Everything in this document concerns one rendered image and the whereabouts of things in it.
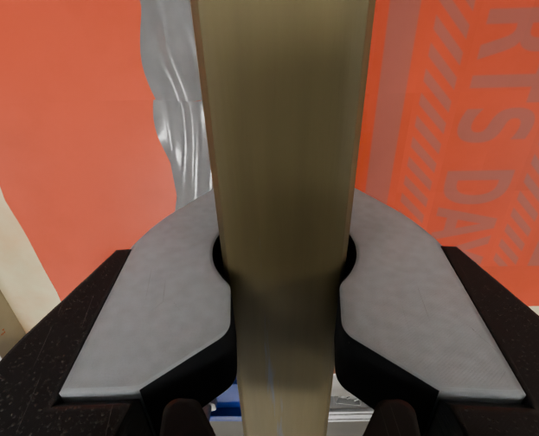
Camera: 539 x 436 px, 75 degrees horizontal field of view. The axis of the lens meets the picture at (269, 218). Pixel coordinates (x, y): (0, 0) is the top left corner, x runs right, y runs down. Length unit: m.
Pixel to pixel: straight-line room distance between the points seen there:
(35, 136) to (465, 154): 0.31
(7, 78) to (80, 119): 0.05
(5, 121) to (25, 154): 0.03
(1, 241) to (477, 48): 0.40
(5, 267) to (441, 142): 0.39
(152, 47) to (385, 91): 0.15
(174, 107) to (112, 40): 0.05
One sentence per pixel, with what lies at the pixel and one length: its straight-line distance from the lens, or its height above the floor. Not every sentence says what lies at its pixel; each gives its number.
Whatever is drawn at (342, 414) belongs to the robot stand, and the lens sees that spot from 2.04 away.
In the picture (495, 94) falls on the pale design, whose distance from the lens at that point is 0.29.
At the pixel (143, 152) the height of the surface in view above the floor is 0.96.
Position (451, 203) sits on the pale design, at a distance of 0.31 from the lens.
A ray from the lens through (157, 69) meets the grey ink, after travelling 0.26.
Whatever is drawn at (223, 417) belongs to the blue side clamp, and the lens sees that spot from 0.40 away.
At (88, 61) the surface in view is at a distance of 0.28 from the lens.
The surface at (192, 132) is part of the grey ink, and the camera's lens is 0.26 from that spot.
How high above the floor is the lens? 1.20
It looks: 58 degrees down
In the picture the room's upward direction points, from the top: 178 degrees counter-clockwise
